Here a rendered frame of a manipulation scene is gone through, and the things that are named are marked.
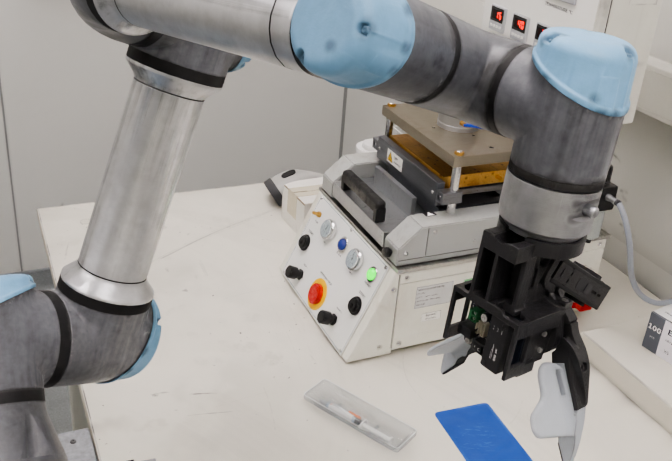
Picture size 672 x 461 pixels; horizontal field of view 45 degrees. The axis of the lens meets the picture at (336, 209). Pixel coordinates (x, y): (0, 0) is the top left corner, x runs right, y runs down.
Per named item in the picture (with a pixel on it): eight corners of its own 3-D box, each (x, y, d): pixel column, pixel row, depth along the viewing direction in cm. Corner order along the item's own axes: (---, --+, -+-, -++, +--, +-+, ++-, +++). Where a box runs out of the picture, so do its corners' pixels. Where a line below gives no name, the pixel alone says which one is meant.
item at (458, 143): (480, 137, 170) (490, 78, 164) (574, 199, 145) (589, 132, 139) (378, 148, 161) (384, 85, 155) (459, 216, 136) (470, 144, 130)
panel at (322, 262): (282, 272, 166) (322, 194, 162) (341, 356, 142) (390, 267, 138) (274, 270, 165) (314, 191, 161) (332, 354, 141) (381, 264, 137)
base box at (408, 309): (493, 235, 189) (505, 168, 181) (600, 322, 159) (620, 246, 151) (279, 269, 168) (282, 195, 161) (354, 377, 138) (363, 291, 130)
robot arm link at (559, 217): (547, 153, 68) (629, 190, 63) (534, 203, 70) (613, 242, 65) (488, 164, 64) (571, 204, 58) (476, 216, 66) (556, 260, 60)
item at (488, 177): (461, 146, 165) (468, 102, 161) (525, 190, 147) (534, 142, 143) (386, 154, 158) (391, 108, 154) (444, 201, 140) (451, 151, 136)
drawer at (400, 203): (459, 182, 170) (465, 148, 166) (521, 229, 152) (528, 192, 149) (331, 198, 158) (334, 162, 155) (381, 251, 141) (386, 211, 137)
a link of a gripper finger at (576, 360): (544, 412, 69) (517, 313, 70) (557, 406, 70) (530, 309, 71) (589, 411, 65) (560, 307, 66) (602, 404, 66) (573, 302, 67)
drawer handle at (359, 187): (349, 187, 155) (351, 168, 153) (385, 222, 143) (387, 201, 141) (340, 188, 154) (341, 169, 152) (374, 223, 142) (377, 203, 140)
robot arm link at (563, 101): (566, 20, 65) (666, 46, 59) (534, 148, 69) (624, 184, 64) (510, 23, 59) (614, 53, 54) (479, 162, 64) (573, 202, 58)
